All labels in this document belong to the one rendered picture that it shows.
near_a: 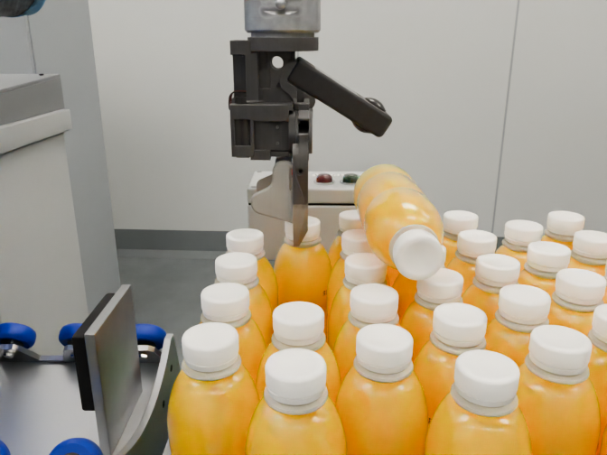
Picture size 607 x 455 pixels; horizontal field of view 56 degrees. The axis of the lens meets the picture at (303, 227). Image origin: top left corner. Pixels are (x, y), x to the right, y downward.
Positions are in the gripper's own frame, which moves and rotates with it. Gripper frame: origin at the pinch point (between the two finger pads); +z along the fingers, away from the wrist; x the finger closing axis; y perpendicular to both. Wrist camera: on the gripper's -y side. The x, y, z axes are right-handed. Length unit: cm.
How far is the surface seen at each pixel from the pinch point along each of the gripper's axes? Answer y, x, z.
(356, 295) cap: -4.5, 18.3, -0.6
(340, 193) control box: -4.5, -10.7, -0.9
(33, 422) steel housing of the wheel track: 26.2, 13.5, 15.7
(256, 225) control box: 6.2, -10.7, 3.4
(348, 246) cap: -4.6, 5.2, 0.3
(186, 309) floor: 60, -191, 109
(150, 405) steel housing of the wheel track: 15.1, 11.7, 14.9
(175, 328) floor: 61, -172, 109
